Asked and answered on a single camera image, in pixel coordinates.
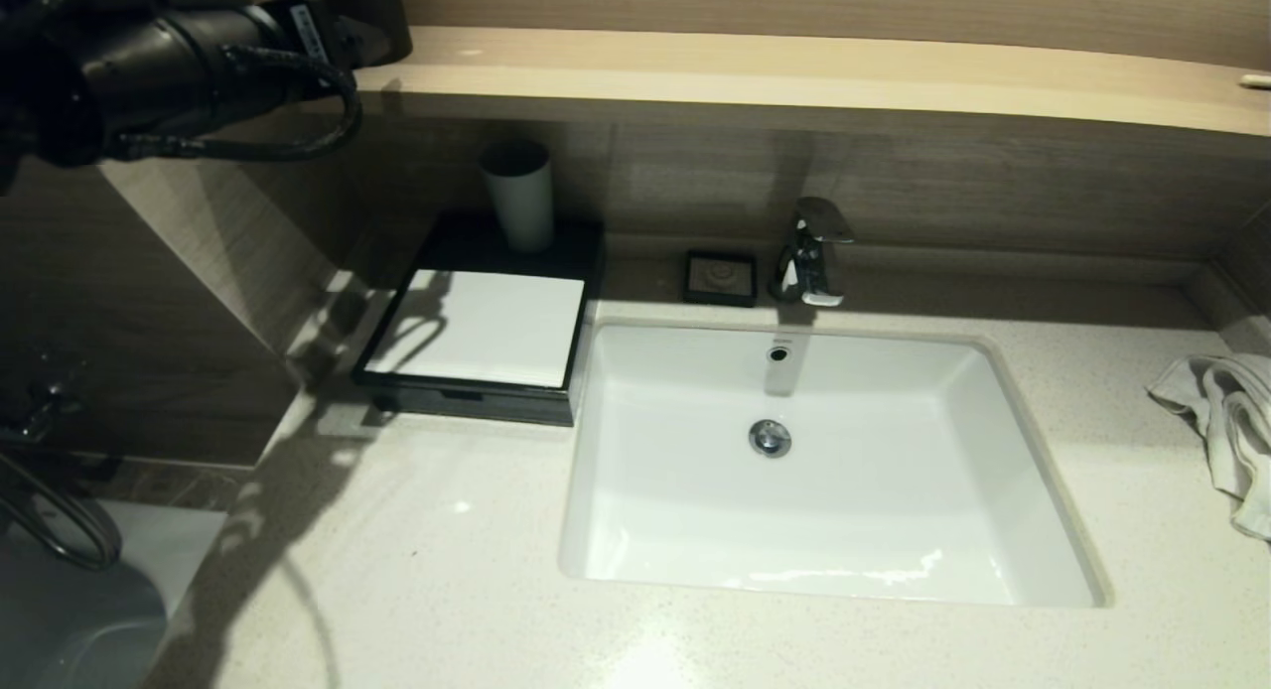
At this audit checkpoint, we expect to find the chrome faucet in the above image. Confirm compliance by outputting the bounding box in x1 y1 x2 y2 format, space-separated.
770 198 854 309

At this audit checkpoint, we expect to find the chrome wall valve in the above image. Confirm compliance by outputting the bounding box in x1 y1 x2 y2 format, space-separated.
10 376 88 442

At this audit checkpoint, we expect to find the black square soap dish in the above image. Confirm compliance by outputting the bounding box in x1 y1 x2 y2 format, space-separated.
683 250 759 309

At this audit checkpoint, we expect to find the black cylinder container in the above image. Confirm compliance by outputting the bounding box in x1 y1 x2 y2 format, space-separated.
333 0 414 65

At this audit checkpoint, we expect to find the white towel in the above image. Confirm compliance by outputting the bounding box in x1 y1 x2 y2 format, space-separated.
1147 356 1271 543

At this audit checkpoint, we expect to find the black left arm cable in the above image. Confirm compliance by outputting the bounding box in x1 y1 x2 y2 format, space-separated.
104 44 364 164

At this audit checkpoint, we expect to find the black amenity drawer box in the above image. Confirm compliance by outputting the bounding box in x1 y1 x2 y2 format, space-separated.
353 212 607 427

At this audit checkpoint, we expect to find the grey cup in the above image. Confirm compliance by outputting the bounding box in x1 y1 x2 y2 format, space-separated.
482 140 555 256

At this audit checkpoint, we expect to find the black hose loop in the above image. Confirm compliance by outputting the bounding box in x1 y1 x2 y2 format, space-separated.
0 456 125 571

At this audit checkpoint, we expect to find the light wooden shelf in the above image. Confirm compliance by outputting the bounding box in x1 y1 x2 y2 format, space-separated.
348 27 1271 141

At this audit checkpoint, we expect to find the white ceramic sink basin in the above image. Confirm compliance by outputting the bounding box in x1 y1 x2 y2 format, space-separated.
558 318 1113 609

